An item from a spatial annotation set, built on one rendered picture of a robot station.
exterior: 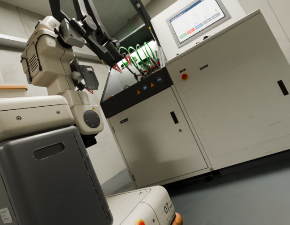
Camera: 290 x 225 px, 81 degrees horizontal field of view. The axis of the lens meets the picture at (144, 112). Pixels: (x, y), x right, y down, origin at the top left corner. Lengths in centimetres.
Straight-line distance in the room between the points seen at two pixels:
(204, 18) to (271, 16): 253
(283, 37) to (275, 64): 271
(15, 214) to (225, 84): 126
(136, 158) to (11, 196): 112
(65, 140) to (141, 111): 92
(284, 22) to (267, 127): 297
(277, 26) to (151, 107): 318
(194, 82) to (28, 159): 112
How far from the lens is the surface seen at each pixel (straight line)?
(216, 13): 176
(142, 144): 149
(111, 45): 121
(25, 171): 57
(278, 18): 416
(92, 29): 111
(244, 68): 136
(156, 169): 152
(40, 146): 60
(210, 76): 135
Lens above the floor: 57
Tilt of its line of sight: 5 degrees up
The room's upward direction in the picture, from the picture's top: 24 degrees counter-clockwise
